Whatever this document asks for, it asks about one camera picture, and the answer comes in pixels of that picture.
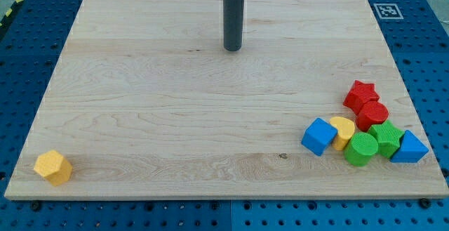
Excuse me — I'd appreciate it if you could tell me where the green cylinder block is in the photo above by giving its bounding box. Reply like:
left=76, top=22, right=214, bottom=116
left=344, top=132, right=378, bottom=166

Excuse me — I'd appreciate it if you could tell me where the blue cube block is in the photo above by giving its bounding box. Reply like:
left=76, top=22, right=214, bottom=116
left=301, top=118, right=337, bottom=157

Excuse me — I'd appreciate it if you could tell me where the red star block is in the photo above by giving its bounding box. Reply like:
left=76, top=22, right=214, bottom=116
left=343, top=80, right=380, bottom=114

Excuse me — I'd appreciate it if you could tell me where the green star block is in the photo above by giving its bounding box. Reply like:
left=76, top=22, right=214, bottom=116
left=367, top=119, right=405, bottom=159

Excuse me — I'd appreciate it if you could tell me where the blue triangle block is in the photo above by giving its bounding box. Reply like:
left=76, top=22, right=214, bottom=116
left=390, top=130, right=429, bottom=163

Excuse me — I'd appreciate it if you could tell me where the black yellow hazard tape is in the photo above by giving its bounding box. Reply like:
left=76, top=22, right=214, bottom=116
left=1, top=0, right=26, bottom=28

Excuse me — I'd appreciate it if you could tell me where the red cylinder block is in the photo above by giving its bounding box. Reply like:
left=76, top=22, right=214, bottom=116
left=356, top=101, right=389, bottom=132

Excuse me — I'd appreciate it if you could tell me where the yellow hexagon block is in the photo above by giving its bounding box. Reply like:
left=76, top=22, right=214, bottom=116
left=33, top=150, right=73, bottom=186

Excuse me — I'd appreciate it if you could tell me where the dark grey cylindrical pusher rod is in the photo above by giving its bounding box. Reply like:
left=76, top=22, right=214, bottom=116
left=223, top=0, right=244, bottom=52

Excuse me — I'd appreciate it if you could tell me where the white fiducial marker tag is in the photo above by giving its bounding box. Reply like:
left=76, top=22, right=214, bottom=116
left=374, top=3, right=403, bottom=20

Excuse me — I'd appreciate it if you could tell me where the light wooden board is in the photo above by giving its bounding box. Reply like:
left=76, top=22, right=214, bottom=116
left=5, top=0, right=448, bottom=201

